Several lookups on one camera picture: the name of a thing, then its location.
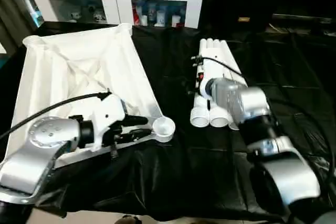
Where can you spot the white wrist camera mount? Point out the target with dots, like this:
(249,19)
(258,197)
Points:
(215,69)
(110,108)

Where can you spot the white plastic table top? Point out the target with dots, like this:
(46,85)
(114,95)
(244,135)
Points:
(65,58)

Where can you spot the white plastic table leg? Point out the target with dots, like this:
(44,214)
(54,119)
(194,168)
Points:
(220,49)
(219,121)
(199,116)
(231,58)

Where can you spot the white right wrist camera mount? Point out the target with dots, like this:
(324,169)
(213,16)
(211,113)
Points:
(215,69)

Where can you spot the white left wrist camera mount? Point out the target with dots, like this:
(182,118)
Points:
(110,108)

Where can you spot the white teal patterned roll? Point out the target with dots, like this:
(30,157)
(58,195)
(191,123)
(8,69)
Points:
(34,11)

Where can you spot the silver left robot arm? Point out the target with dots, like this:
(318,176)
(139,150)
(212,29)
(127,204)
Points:
(47,132)

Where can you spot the black left robot foot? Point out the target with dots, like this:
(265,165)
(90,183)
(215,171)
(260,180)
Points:
(128,220)

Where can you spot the red item in cabinet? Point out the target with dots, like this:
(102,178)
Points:
(136,15)

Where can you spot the white figurine in cabinet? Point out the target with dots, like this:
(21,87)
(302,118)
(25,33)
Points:
(74,16)

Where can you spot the black work surface mat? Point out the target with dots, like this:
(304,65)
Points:
(170,176)

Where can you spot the grey curtain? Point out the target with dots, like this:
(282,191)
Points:
(13,11)

